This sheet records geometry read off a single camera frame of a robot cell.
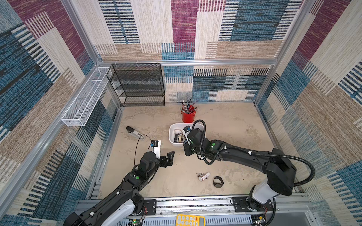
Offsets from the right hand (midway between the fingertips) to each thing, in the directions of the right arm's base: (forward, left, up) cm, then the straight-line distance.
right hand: (187, 146), depth 84 cm
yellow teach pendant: (-35, +2, -9) cm, 36 cm away
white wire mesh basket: (+7, +54, +23) cm, 59 cm away
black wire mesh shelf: (+48, +36, +9) cm, 61 cm away
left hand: (-4, +11, +1) cm, 11 cm away
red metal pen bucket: (+29, -2, -4) cm, 29 cm away
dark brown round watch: (-19, -17, -10) cm, 27 cm away
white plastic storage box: (+19, +8, -6) cm, 21 cm away
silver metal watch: (-14, -8, -9) cm, 19 cm away
